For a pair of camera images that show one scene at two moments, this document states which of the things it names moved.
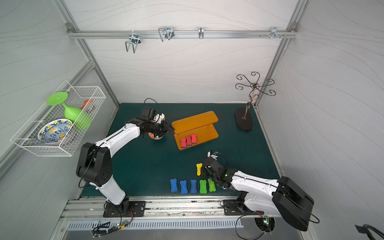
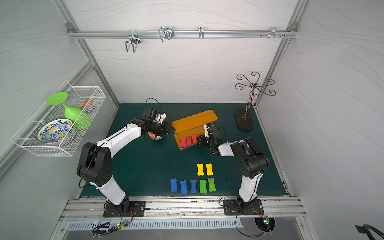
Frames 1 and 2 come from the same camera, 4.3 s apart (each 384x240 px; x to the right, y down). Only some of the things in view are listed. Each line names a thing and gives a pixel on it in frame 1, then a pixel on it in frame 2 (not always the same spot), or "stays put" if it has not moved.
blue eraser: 183,187 stays put
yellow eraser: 199,167 stays put
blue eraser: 173,185 stays put
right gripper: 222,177 → 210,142
